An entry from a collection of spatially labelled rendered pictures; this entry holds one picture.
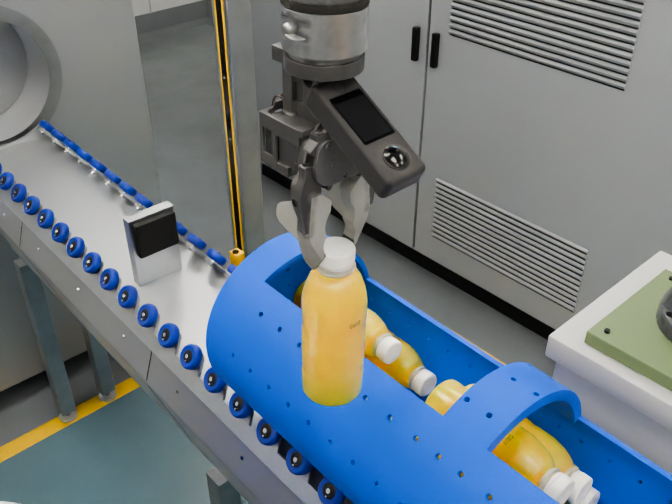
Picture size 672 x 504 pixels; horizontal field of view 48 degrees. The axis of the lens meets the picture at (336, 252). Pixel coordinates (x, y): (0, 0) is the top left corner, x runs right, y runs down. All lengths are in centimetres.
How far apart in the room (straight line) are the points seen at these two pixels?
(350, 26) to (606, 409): 72
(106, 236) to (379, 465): 102
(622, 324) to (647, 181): 128
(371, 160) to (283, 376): 46
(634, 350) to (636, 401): 7
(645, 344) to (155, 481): 167
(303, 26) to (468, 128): 211
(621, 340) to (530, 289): 170
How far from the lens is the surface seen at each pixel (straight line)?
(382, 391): 94
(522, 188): 266
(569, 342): 113
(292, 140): 69
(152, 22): 596
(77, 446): 260
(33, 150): 222
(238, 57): 169
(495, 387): 92
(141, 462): 251
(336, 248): 76
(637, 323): 116
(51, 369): 252
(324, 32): 64
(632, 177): 242
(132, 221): 152
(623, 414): 115
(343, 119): 65
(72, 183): 202
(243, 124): 175
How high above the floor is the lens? 187
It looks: 35 degrees down
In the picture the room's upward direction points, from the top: straight up
